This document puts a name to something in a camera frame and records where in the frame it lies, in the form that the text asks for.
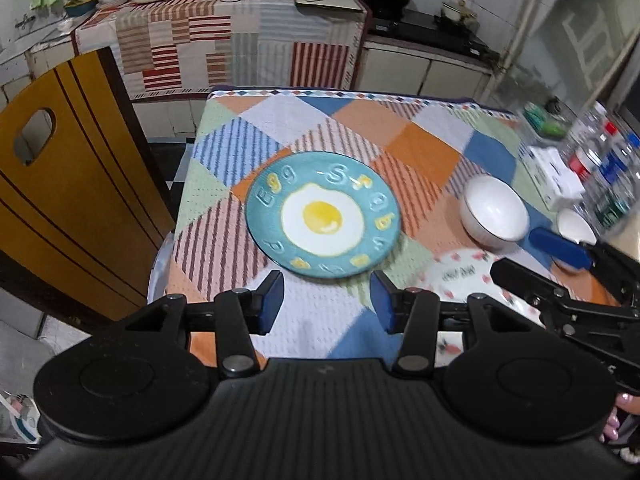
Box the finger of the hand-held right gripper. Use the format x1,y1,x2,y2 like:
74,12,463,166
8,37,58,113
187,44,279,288
490,258,626,326
528,227,640,306

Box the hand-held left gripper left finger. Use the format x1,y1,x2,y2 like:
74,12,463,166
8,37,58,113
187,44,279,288
122,270,286,381

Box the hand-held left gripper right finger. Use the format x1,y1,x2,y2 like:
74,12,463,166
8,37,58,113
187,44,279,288
370,270,543,383

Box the white ribbed bowl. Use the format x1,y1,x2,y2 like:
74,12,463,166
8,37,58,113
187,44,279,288
552,208,599,275
459,174,531,252

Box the white pink patterned plate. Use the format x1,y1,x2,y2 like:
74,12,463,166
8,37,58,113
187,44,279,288
417,248,546,367

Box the blue fried egg plate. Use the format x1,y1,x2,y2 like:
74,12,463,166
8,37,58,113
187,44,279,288
245,151,402,279

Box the person's right hand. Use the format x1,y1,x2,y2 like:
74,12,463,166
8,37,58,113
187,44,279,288
602,392,640,466

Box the green label water bottle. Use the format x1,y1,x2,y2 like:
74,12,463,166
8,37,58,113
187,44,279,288
595,180,640,231

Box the white cardboard box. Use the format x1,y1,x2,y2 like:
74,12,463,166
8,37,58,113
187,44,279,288
527,145,586,211

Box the red label water bottle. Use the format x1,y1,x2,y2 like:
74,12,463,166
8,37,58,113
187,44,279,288
567,120,618,183

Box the blue label water bottle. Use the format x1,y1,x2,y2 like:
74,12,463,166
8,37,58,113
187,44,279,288
597,130,640,186

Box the green plastic bag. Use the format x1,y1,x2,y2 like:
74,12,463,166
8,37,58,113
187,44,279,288
522,100,571,138

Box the checkered colourful tablecloth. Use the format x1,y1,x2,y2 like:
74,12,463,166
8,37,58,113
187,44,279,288
147,86,621,361

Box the yellow wooden chair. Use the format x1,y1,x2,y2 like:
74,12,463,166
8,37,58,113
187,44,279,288
0,46,176,321

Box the white lower cabinet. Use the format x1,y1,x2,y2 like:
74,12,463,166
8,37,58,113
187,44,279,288
357,42,496,103

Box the black gas stove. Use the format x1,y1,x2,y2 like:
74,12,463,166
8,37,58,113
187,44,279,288
367,9,501,58

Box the small pale pot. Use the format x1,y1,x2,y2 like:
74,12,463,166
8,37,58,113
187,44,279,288
440,0,480,25

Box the striped patchwork counter cloth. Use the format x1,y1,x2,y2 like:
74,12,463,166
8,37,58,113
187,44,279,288
75,0,371,100

